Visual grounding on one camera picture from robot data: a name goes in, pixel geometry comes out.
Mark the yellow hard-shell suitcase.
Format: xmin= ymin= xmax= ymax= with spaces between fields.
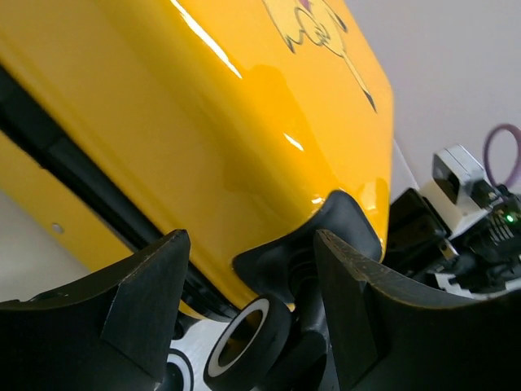
xmin=1 ymin=1 xmax=393 ymax=390

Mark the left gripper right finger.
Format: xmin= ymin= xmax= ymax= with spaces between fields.
xmin=313 ymin=231 xmax=520 ymax=390

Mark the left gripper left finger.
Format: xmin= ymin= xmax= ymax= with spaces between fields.
xmin=1 ymin=230 xmax=190 ymax=390

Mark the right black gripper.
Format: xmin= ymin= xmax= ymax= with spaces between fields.
xmin=384 ymin=187 xmax=520 ymax=300

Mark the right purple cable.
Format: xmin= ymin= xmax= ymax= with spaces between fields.
xmin=482 ymin=123 xmax=521 ymax=192

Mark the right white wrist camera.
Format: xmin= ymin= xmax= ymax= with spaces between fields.
xmin=419 ymin=144 xmax=488 ymax=239

